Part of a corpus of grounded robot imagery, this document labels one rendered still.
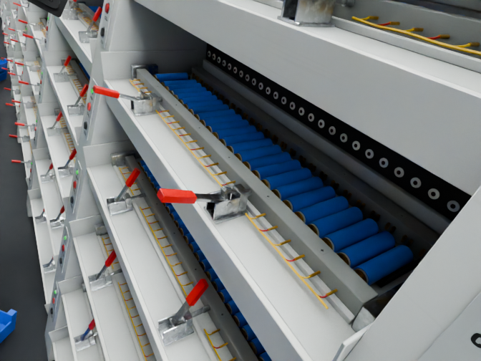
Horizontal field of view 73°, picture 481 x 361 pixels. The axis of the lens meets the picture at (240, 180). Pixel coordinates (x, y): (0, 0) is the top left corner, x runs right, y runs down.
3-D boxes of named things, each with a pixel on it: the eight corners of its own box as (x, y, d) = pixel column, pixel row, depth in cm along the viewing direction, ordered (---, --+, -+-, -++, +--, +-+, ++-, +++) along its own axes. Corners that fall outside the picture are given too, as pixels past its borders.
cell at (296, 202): (333, 203, 38) (290, 218, 35) (322, 195, 39) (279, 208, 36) (337, 191, 37) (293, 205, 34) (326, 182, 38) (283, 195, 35)
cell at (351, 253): (391, 252, 33) (346, 275, 29) (376, 240, 34) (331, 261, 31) (398, 238, 32) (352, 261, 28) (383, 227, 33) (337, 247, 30)
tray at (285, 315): (305, 414, 24) (345, 346, 19) (106, 102, 64) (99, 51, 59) (451, 306, 34) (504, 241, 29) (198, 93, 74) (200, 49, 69)
